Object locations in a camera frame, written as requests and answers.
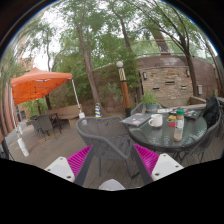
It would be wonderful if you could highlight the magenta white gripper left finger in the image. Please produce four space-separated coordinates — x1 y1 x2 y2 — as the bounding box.
46 145 93 183

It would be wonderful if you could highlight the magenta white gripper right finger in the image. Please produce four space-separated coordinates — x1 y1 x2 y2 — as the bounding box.
133 144 183 182

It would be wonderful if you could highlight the round glass patio table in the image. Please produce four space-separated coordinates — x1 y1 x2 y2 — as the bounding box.
129 114 207 156

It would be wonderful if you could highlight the red small object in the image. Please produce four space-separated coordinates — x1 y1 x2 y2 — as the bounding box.
169 122 175 127

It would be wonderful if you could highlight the white ceramic mug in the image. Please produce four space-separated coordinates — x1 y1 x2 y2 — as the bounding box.
148 114 163 128

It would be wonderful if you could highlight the yellow small object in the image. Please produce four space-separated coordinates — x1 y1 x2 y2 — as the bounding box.
168 115 176 120

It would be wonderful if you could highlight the grey laptop with stickers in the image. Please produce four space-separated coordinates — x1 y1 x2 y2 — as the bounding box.
121 113 151 127

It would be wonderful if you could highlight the clear bottle green cap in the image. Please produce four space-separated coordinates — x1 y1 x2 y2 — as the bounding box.
174 109 184 141

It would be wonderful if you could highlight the dark book on table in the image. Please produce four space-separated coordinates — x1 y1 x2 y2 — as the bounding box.
184 110 201 120

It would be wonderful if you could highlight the striped blue yellow bollard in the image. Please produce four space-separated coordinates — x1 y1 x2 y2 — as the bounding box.
95 103 102 118

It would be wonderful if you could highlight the right grey wicker chair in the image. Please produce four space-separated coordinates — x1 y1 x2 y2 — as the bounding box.
181 113 222 162

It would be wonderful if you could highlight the potted green plant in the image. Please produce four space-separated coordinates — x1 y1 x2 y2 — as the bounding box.
141 91 158 113

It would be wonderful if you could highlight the black backpack on chair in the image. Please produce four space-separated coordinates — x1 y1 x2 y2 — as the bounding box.
203 96 220 128

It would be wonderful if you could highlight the orange canopy tent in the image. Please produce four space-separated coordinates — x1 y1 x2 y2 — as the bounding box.
9 66 86 158

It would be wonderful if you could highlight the wooden lamp post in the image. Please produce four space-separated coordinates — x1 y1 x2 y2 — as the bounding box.
116 61 131 117

